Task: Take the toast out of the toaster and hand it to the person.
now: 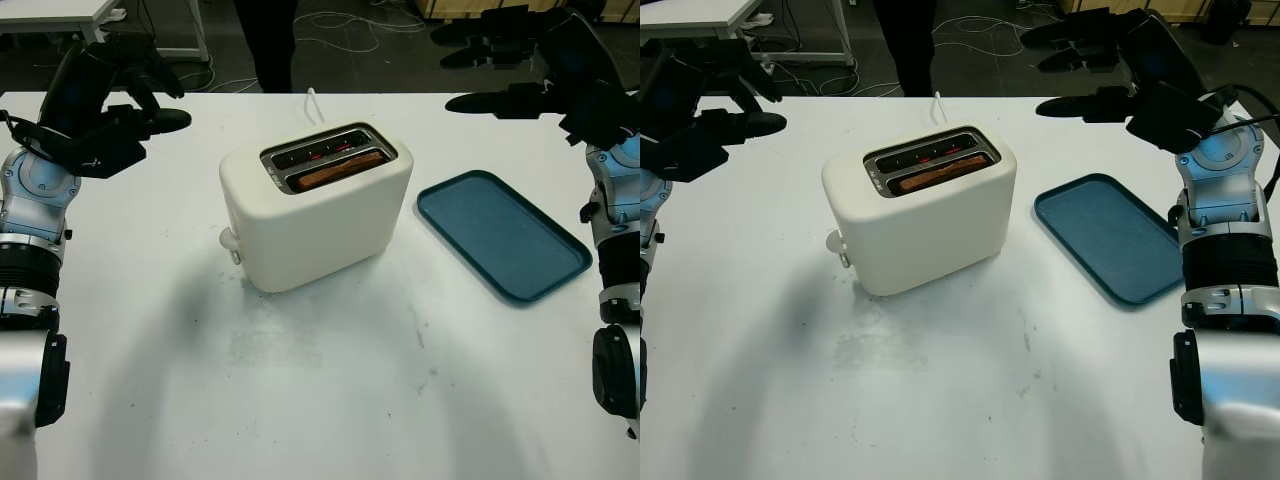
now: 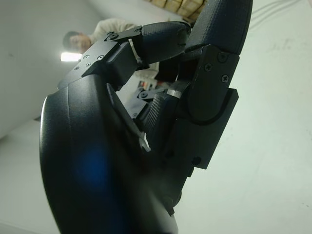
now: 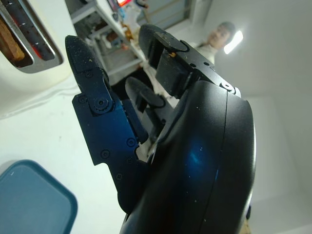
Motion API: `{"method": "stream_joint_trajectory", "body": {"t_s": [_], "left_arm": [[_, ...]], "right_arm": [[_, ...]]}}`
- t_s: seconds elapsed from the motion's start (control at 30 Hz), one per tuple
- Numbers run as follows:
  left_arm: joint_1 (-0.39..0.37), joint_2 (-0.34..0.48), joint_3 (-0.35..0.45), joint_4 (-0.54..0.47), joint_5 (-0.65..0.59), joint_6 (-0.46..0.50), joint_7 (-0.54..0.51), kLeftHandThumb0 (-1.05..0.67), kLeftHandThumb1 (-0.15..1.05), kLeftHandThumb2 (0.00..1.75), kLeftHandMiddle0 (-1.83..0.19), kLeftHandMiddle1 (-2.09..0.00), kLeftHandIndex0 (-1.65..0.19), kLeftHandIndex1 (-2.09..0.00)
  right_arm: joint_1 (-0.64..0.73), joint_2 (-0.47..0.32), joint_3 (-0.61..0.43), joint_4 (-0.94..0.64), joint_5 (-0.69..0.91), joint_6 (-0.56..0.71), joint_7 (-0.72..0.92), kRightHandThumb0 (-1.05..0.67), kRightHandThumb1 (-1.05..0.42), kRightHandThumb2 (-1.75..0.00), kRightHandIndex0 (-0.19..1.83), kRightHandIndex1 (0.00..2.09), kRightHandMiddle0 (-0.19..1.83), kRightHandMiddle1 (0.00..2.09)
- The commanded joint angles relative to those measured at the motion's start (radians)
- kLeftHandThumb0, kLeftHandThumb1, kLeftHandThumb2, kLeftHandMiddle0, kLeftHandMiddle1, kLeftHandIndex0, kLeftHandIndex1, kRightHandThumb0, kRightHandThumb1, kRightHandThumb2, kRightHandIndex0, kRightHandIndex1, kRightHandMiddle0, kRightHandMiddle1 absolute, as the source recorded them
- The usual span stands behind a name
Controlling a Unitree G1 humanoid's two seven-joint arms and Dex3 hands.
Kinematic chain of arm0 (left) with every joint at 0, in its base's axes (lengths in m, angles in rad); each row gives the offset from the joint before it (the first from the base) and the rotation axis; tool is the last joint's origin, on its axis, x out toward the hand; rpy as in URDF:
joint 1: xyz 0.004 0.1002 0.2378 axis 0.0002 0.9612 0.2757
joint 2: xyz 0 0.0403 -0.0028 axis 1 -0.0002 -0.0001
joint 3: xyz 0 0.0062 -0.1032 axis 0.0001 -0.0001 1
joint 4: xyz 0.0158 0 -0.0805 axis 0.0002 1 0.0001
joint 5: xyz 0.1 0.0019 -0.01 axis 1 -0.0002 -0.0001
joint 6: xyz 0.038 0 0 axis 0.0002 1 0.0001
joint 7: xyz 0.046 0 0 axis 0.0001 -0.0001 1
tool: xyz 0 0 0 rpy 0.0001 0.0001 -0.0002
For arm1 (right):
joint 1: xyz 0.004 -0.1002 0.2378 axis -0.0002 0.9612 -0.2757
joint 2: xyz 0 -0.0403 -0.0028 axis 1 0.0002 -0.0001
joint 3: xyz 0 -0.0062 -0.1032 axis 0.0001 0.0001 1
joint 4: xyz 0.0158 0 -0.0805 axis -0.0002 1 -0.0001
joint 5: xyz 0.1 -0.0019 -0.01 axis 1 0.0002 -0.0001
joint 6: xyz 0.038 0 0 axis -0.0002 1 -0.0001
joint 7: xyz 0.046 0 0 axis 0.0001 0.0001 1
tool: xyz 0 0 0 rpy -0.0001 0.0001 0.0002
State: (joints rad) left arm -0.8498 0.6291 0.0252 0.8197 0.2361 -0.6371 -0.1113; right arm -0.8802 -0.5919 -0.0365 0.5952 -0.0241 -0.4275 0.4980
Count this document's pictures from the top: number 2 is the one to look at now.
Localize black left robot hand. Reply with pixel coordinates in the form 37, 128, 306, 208
38, 0, 253, 234

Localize person in cream sweater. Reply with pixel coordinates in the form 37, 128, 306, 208
62, 19, 160, 80

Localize ceiling light panel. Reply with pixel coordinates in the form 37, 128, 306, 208
59, 51, 82, 63

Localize stacked cardboard boxes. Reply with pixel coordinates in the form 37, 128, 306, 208
150, 0, 208, 24

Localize white toaster power cord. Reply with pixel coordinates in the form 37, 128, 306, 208
250, 2, 294, 25

